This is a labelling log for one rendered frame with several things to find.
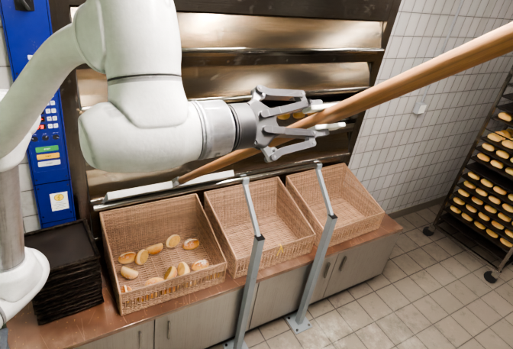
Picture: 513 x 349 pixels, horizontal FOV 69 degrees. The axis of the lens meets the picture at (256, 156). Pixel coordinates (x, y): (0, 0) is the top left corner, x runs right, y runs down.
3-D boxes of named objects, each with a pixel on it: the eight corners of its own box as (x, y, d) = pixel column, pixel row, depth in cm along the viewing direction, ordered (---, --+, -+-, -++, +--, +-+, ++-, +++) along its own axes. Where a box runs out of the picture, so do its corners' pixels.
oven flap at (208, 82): (81, 110, 168) (74, 64, 164) (366, 89, 256) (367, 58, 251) (82, 111, 164) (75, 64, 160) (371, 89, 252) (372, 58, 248)
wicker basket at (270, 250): (198, 225, 242) (201, 190, 228) (272, 206, 270) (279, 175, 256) (232, 281, 207) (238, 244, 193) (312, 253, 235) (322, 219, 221)
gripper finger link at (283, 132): (263, 123, 61) (264, 131, 61) (319, 128, 66) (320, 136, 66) (253, 129, 64) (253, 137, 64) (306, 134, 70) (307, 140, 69)
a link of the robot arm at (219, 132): (188, 165, 61) (221, 159, 64) (208, 154, 53) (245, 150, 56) (178, 111, 62) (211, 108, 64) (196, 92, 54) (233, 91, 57)
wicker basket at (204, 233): (100, 248, 213) (97, 211, 199) (194, 226, 240) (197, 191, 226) (119, 318, 178) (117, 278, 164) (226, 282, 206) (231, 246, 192)
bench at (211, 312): (24, 339, 221) (4, 270, 192) (334, 237, 339) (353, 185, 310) (29, 438, 181) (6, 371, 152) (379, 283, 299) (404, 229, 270)
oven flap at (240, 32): (75, 53, 155) (68, 1, 151) (377, 51, 243) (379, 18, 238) (76, 53, 151) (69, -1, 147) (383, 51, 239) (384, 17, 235)
